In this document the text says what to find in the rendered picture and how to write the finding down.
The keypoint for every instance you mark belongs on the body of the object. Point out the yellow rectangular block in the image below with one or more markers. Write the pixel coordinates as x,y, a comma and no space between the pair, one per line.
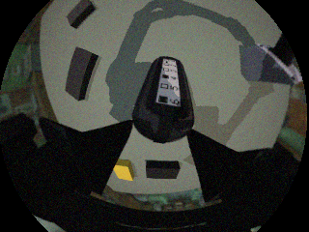
123,169

